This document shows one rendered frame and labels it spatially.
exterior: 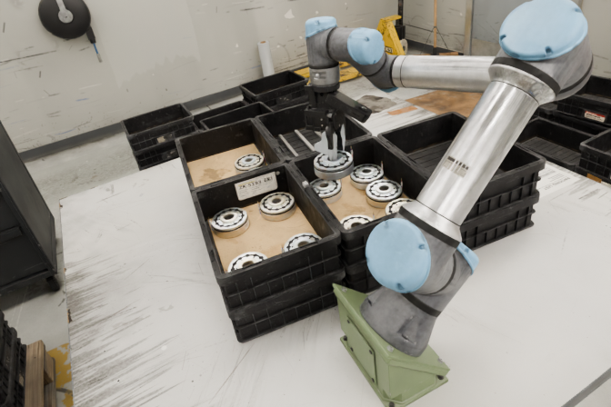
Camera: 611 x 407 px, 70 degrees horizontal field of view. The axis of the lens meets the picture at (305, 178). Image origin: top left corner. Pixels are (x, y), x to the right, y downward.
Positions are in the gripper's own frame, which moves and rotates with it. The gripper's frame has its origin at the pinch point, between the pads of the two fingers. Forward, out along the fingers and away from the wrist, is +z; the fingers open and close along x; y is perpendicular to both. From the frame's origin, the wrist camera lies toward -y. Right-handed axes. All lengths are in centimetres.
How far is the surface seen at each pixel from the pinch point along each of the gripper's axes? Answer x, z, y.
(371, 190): -7.7, 13.6, -6.0
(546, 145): -137, 51, -55
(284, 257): 32.0, 10.1, 0.9
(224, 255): 26.3, 19.3, 23.4
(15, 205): 3, 42, 166
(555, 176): -53, 26, -55
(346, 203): -3.5, 16.9, 0.2
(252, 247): 21.3, 18.9, 17.7
